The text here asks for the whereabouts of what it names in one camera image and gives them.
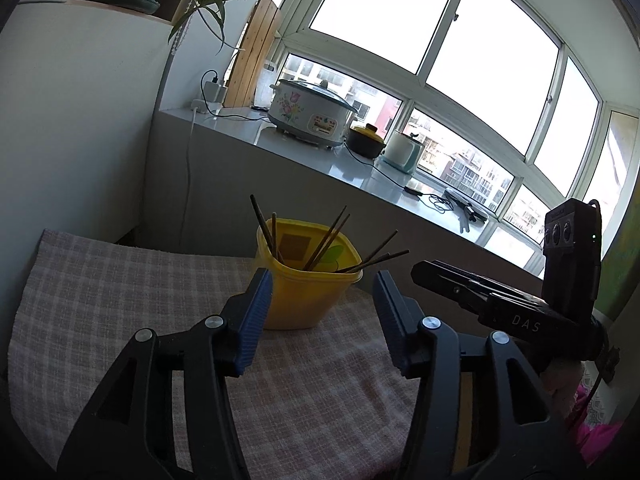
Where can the white framed window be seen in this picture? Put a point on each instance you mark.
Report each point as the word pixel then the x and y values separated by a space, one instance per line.
pixel 500 10

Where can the black chopstick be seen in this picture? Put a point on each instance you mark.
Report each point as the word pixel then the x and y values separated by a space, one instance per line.
pixel 375 261
pixel 262 225

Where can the pink checked cloth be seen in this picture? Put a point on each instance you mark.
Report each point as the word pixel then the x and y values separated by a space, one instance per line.
pixel 125 285

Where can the white power strip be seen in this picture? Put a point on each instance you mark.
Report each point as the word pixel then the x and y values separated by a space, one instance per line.
pixel 200 105

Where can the white windowsill ledge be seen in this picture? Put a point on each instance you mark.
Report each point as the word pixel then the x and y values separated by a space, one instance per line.
pixel 350 172

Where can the yellow plastic container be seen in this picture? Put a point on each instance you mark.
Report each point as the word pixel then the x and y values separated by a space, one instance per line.
pixel 300 300

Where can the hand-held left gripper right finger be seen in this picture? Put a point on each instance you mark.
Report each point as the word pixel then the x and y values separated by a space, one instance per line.
pixel 387 320

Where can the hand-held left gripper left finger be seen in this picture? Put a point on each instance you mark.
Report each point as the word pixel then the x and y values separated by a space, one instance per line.
pixel 255 320

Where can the slatted wooden board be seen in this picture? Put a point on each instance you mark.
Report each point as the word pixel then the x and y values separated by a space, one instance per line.
pixel 250 55

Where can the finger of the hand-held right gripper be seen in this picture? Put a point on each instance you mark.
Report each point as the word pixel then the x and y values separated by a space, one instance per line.
pixel 445 287
pixel 475 277

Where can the white and teal kettle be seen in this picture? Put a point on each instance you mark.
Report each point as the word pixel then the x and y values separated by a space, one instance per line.
pixel 402 152

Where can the person's right forearm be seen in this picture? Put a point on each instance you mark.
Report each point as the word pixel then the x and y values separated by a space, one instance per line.
pixel 600 440

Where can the green plastic spoon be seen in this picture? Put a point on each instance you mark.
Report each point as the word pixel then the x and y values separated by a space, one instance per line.
pixel 334 255

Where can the black pot with yellow lid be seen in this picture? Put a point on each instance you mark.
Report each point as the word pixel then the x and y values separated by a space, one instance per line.
pixel 365 144

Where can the white charger plug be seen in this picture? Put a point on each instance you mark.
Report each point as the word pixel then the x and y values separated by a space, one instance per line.
pixel 215 91

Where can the floral white rice cooker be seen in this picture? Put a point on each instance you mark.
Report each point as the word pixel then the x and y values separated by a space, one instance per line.
pixel 305 110

